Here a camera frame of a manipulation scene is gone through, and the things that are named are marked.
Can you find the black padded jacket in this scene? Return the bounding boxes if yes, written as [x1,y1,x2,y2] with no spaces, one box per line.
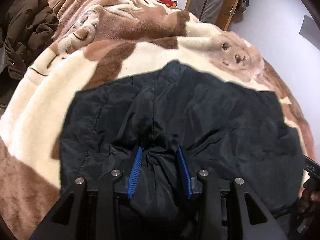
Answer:
[59,61,303,219]

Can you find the person's right hand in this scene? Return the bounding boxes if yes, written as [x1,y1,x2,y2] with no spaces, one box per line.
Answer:
[298,177,319,213]

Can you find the brown cream plush blanket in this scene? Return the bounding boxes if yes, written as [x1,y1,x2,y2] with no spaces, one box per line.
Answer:
[1,0,316,239]

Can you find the dark brown puffer coat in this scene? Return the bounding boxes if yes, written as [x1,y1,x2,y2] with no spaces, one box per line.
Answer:
[1,0,59,80]

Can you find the red box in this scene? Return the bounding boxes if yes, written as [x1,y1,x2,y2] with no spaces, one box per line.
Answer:
[160,0,177,8]

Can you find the grey wall panel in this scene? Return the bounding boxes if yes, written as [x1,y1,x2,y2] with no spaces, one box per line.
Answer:
[299,15,320,50]

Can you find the wooden door frame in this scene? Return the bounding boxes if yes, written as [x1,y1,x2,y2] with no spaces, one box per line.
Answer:
[185,0,249,30]

